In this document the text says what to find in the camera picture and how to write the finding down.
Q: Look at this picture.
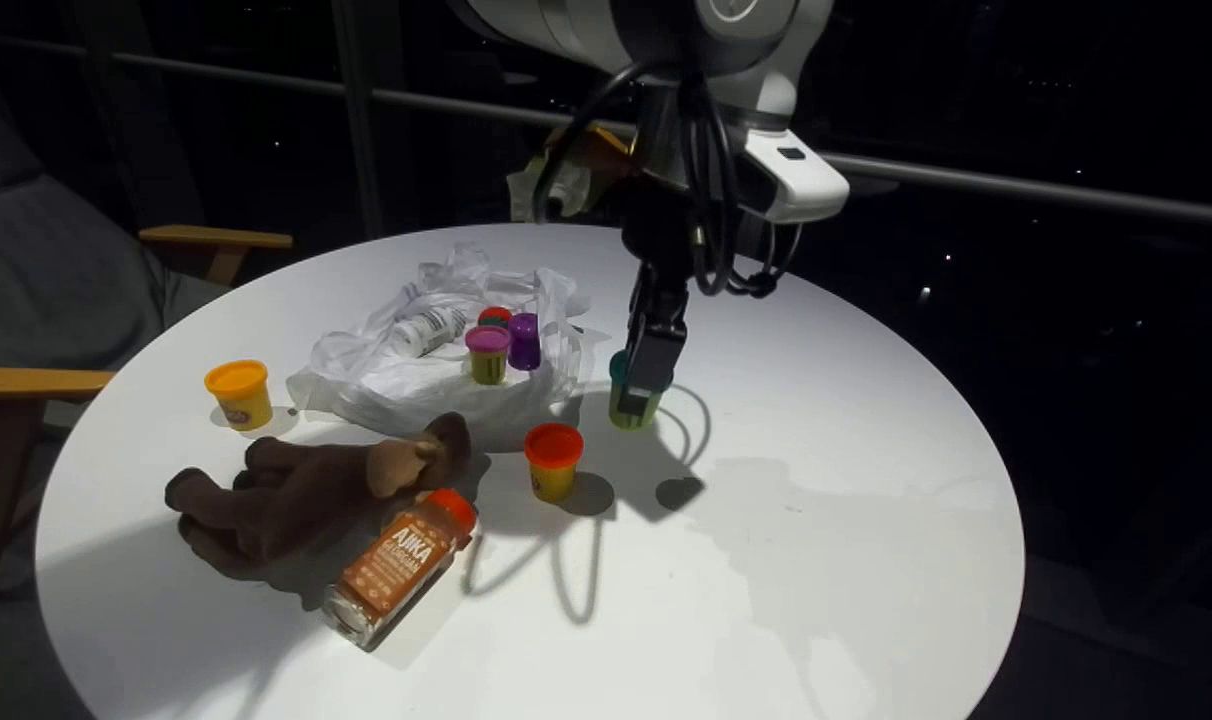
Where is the white plastic bag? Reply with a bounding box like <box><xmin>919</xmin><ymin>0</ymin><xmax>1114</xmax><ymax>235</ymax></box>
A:
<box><xmin>285</xmin><ymin>257</ymin><xmax>595</xmax><ymax>454</ymax></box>

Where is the dark vertical window post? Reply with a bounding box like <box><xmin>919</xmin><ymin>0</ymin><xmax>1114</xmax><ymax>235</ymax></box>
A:
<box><xmin>328</xmin><ymin>0</ymin><xmax>393</xmax><ymax>233</ymax></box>

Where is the red-orange lid play dough tub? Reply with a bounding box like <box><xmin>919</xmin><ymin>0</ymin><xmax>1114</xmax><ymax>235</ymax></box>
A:
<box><xmin>522</xmin><ymin>419</ymin><xmax>588</xmax><ymax>510</ymax></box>

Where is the orange cup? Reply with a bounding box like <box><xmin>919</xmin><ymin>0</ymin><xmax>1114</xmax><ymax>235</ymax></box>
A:
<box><xmin>202</xmin><ymin>357</ymin><xmax>281</xmax><ymax>436</ymax></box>

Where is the teal lid play dough tub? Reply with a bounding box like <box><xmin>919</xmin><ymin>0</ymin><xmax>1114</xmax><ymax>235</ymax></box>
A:
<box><xmin>604</xmin><ymin>343</ymin><xmax>664</xmax><ymax>436</ymax></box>

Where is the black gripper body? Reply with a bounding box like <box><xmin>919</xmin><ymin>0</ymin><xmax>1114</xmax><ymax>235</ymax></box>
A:
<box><xmin>619</xmin><ymin>177</ymin><xmax>753</xmax><ymax>291</ymax></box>

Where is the wooden armchair with grey cushion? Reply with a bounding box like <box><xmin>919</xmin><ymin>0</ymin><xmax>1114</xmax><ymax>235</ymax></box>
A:
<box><xmin>0</xmin><ymin>75</ymin><xmax>301</xmax><ymax>614</ymax></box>

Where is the purple play dough tub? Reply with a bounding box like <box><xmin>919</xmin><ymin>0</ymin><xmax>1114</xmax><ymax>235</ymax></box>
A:
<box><xmin>505</xmin><ymin>309</ymin><xmax>547</xmax><ymax>376</ymax></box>

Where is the metal window railing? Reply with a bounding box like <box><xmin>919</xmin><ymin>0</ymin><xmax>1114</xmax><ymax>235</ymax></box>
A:
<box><xmin>99</xmin><ymin>45</ymin><xmax>1212</xmax><ymax>233</ymax></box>

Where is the crumpled tape wad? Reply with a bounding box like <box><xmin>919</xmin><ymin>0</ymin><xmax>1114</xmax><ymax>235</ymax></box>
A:
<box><xmin>502</xmin><ymin>121</ymin><xmax>635</xmax><ymax>227</ymax></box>

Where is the brown plush moose toy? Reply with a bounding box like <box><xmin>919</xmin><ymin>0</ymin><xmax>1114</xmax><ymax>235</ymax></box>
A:
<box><xmin>160</xmin><ymin>407</ymin><xmax>494</xmax><ymax>598</ymax></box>

